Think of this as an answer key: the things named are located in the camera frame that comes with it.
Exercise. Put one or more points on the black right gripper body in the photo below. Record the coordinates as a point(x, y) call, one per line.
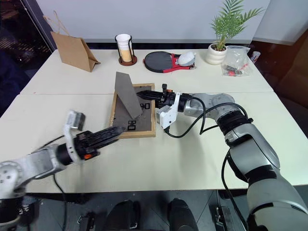
point(166, 99)

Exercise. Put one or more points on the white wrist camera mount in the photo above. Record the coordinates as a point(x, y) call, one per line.
point(72, 120)
point(166, 116)

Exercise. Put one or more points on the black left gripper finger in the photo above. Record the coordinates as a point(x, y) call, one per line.
point(109, 140)
point(108, 132)

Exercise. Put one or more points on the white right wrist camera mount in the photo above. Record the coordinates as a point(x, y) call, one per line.
point(166, 116)

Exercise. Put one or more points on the paper cups in holder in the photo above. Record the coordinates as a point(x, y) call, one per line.
point(127, 62)

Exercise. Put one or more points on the green potted palm plant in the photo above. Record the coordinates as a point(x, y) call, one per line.
point(228, 21)

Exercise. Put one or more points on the small black box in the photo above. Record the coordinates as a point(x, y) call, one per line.
point(220, 216)

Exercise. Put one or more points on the white paper cup stack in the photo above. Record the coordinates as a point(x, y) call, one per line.
point(124, 45)

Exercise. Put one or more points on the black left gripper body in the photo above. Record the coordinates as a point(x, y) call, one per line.
point(85, 145)

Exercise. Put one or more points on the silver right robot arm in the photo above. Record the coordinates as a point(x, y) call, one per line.
point(260, 154)

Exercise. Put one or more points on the black red table tennis paddle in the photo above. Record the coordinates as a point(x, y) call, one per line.
point(156, 61)

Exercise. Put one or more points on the white ribbed plant pot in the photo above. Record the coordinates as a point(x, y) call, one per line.
point(216, 55)

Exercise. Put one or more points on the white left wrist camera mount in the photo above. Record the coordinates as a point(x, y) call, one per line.
point(72, 120)

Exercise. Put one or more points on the dark rounded shape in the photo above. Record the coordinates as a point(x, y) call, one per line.
point(181, 216)

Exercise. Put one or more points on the brown paper bag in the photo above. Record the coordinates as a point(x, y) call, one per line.
point(72, 51)

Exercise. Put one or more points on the wooden picture frame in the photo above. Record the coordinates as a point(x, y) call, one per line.
point(144, 120)

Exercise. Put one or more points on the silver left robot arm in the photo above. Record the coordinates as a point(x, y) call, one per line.
point(36, 161)

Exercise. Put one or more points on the small red white can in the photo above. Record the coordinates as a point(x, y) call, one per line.
point(255, 56)

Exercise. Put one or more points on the clear plastic bag with parts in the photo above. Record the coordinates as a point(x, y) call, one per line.
point(237, 61)

